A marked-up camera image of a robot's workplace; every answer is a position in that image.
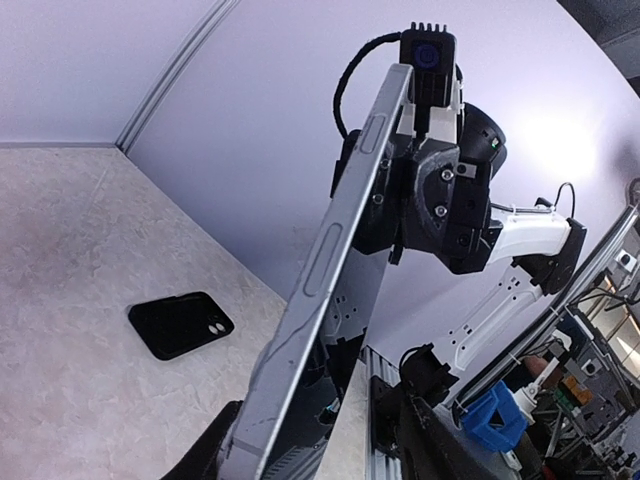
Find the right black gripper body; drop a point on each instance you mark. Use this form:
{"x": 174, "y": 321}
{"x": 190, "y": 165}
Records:
{"x": 433, "y": 199}

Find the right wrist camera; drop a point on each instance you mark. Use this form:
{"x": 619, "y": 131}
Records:
{"x": 437, "y": 84}

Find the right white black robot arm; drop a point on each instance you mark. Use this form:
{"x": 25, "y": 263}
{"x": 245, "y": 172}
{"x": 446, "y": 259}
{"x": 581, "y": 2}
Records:
{"x": 541, "y": 245}

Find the black phone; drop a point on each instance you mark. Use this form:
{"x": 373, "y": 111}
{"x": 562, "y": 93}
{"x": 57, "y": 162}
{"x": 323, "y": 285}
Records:
{"x": 277, "y": 374}

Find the right aluminium frame post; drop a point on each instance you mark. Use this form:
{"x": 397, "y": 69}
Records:
{"x": 196, "y": 38}

